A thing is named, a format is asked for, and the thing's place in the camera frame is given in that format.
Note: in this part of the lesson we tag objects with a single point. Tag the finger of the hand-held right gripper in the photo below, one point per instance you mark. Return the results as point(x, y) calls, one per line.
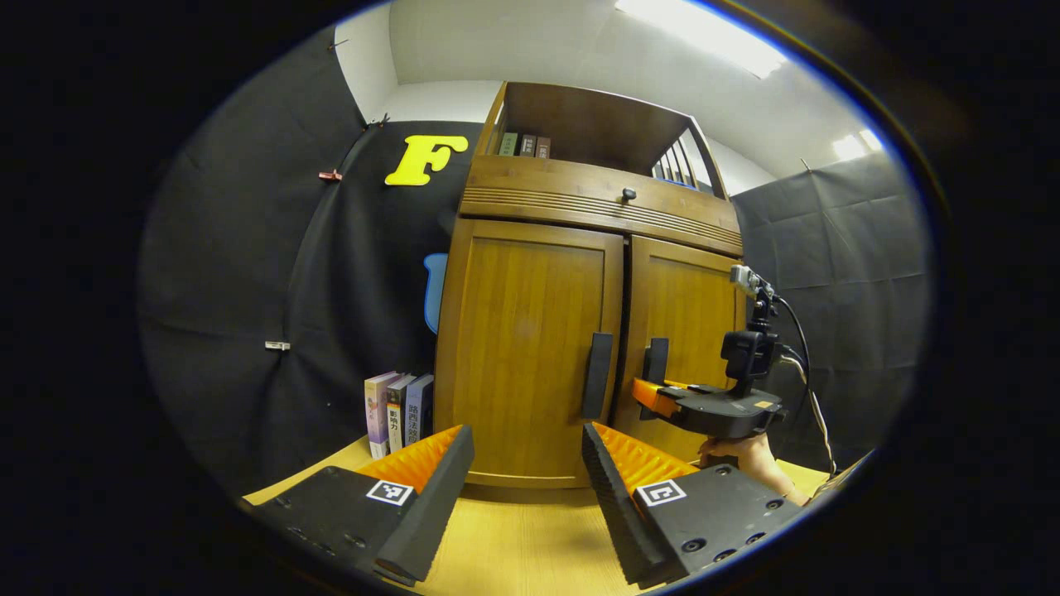
point(650, 397)

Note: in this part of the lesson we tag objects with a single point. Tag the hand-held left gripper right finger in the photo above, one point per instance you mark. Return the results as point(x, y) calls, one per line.
point(617, 505)

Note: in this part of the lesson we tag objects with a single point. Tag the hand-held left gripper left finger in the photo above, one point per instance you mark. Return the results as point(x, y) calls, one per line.
point(431, 505)

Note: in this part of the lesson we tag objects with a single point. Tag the wooden shoe cabinet door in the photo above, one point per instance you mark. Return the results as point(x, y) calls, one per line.
point(691, 302)
point(522, 331)

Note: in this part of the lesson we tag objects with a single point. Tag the wooden double-door shoe cabinet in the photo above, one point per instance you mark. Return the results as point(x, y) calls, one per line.
point(596, 120)

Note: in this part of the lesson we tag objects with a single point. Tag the grey book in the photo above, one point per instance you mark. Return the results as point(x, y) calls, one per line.
point(397, 414)

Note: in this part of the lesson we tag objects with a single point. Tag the blue book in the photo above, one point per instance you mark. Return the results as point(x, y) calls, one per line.
point(420, 407)

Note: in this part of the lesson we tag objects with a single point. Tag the purple white book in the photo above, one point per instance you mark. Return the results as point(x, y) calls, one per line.
point(377, 414)

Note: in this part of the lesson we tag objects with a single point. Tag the blue flat object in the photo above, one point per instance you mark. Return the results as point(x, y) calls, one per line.
point(679, 183)

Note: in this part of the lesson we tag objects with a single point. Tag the wooden ribbed drawer front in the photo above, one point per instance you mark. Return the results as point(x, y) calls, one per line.
point(563, 182)

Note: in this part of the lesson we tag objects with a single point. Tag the reddish brown book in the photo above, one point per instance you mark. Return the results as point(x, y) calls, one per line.
point(543, 148)

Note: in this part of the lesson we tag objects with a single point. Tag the dark brown book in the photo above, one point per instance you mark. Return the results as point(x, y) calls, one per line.
point(527, 146)

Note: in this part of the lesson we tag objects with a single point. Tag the green book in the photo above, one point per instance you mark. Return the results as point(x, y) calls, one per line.
point(508, 145)

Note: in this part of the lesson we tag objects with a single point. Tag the small ceiling light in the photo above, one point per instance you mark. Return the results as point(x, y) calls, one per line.
point(853, 146)

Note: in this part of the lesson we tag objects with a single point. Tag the red clip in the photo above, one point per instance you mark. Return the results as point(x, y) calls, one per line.
point(330, 175)

